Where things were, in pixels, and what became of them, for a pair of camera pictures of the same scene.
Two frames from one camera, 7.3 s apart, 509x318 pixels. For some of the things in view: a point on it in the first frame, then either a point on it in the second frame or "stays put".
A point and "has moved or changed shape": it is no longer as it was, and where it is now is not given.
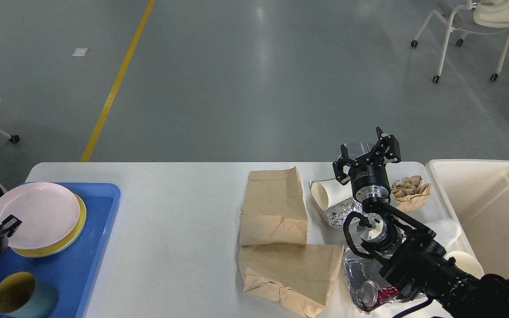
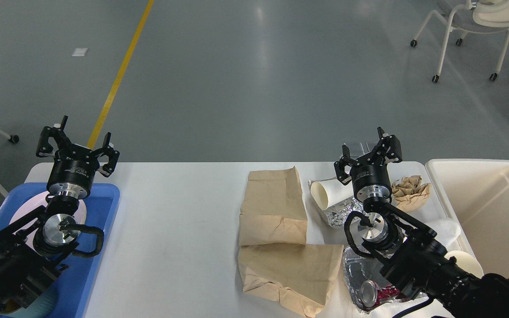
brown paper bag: (274, 210) stays put
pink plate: (49, 213) has moved or changed shape
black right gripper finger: (391, 145) stays put
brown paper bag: (301, 276) stays put
